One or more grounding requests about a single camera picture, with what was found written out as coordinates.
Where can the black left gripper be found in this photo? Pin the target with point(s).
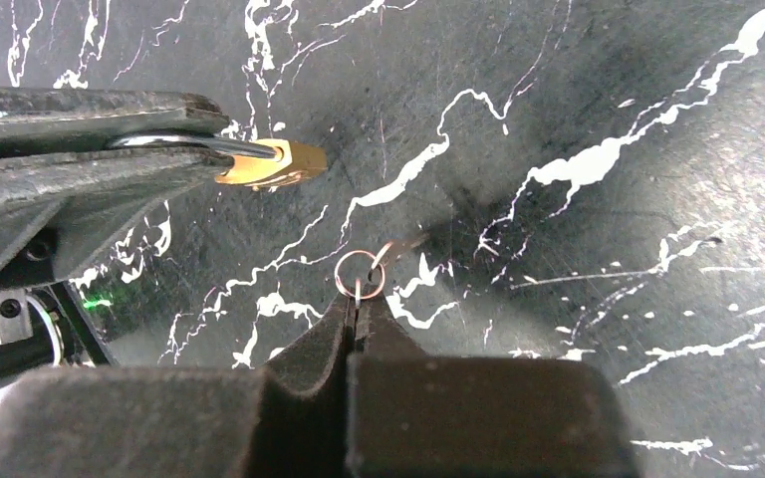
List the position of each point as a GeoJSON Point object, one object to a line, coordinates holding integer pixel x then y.
{"type": "Point", "coordinates": [58, 212]}

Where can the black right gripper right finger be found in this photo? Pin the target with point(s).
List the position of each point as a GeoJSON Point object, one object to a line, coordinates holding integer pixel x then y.
{"type": "Point", "coordinates": [412, 414]}

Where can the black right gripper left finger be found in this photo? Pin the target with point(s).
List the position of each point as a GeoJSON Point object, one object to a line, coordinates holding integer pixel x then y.
{"type": "Point", "coordinates": [285, 418]}

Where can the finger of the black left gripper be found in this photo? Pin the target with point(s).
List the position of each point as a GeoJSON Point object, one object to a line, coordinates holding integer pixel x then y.
{"type": "Point", "coordinates": [39, 120]}

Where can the small brass padlock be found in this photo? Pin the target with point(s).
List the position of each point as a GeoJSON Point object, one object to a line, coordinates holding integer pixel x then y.
{"type": "Point", "coordinates": [260, 163]}

